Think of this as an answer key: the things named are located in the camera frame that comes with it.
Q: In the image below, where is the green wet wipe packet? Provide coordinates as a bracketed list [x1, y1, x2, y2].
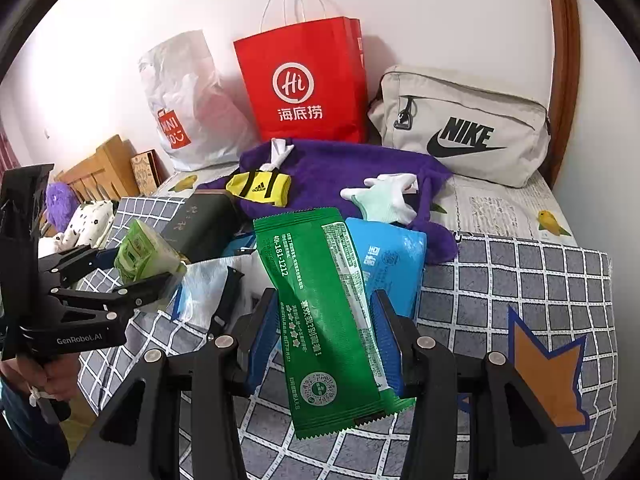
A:
[254, 208, 414, 439]

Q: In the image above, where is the blue tissue pack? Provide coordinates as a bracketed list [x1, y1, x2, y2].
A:
[346, 218, 427, 320]

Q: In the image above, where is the light green tissue packet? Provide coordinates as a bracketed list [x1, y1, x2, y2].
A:
[114, 219, 186, 284]

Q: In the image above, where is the dark green tea tin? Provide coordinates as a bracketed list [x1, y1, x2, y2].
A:
[160, 190, 244, 263]

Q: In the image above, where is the mint green knit glove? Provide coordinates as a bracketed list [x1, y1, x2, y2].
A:
[340, 174, 419, 226]

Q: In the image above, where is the yellow black adidas sock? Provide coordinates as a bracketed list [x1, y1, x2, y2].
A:
[224, 169, 292, 207]

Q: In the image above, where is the person left hand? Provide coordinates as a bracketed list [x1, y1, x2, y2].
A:
[1, 353, 80, 401]

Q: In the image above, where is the white spotted pillow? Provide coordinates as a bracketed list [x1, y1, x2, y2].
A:
[38, 200, 116, 258]

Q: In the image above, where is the purple plush toy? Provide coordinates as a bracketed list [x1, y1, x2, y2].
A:
[46, 182, 79, 232]

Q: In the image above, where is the grey checked bed sheet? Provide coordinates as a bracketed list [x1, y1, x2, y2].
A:
[74, 194, 618, 480]

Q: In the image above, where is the purple fleece blanket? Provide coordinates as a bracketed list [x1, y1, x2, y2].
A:
[197, 138, 460, 267]

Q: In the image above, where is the brown patterned box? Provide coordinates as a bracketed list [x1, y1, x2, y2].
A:
[130, 150, 160, 197]

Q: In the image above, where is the beige nike bag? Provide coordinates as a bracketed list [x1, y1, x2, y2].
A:
[369, 65, 550, 188]

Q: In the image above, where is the white miniso plastic bag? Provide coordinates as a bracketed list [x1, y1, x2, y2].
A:
[139, 30, 258, 171]

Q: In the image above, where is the red haidilao paper bag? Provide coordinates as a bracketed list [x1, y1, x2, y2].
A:
[234, 16, 368, 143]

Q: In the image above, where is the wooden door frame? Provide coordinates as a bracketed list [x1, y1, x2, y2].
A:
[541, 0, 582, 188]

